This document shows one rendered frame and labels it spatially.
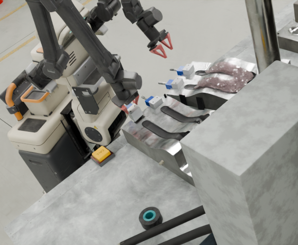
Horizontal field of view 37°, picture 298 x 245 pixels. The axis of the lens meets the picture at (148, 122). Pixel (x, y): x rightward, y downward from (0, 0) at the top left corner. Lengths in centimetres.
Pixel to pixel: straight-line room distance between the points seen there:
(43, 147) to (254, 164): 164
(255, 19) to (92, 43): 73
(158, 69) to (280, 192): 307
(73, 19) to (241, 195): 97
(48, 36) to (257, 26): 87
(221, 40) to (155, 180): 242
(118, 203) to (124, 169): 18
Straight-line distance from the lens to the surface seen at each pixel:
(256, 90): 95
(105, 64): 169
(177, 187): 172
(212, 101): 196
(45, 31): 170
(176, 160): 166
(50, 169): 243
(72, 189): 192
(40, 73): 190
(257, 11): 107
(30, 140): 232
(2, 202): 341
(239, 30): 411
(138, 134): 187
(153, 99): 197
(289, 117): 87
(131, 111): 189
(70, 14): 158
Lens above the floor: 205
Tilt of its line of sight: 38 degrees down
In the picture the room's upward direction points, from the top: 22 degrees counter-clockwise
